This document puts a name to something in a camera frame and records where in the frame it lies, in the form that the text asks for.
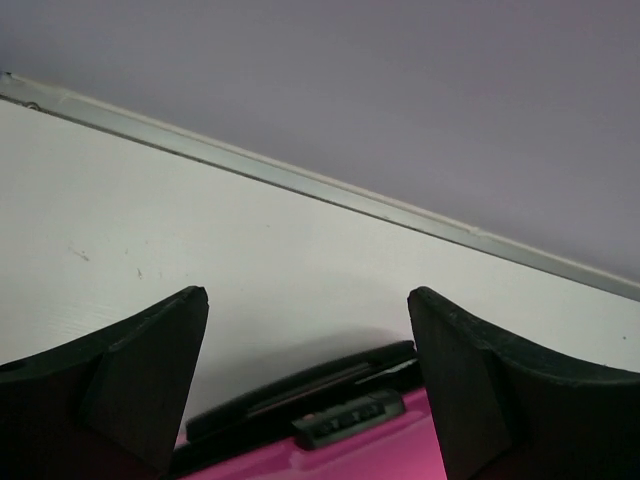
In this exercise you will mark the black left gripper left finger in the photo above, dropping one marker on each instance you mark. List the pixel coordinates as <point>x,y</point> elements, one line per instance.
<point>109,404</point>

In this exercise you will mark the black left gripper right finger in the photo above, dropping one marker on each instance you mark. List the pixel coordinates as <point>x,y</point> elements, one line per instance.
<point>504,407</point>

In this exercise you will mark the pink hard-shell suitcase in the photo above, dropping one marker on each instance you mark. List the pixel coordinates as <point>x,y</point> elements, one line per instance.
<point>363,416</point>

